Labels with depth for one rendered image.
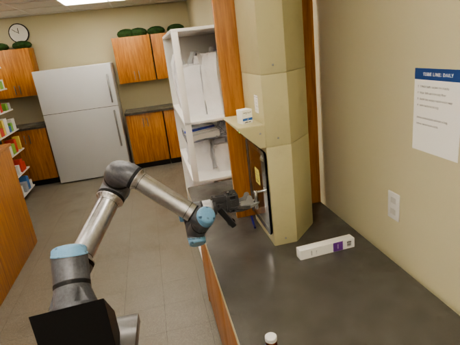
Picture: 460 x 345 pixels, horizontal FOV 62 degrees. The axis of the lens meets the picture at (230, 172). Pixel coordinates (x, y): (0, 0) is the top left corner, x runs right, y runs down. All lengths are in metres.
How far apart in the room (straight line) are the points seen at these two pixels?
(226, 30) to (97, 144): 4.90
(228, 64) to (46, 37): 5.54
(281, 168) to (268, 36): 0.54
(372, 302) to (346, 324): 0.15
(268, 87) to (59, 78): 5.19
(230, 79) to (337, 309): 1.14
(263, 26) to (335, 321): 1.10
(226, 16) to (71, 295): 1.35
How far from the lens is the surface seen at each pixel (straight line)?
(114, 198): 1.63
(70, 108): 6.54
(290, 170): 1.70
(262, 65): 1.58
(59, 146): 6.68
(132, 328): 1.49
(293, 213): 1.77
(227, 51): 1.92
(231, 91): 1.93
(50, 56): 7.23
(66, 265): 1.36
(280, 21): 1.61
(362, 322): 1.40
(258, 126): 1.60
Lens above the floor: 1.84
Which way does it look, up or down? 18 degrees down
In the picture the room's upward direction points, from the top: 7 degrees counter-clockwise
